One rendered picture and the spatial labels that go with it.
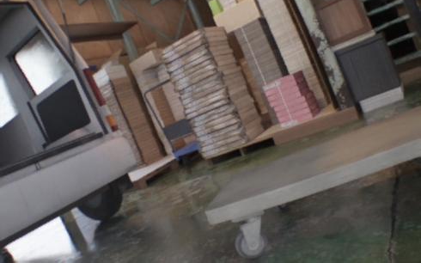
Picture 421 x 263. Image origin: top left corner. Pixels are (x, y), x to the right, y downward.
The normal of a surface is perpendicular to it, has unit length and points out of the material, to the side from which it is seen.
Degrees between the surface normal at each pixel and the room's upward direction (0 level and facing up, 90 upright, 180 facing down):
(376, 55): 90
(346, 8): 90
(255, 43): 90
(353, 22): 90
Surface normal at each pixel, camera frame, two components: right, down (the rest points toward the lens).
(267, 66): -0.46, 0.25
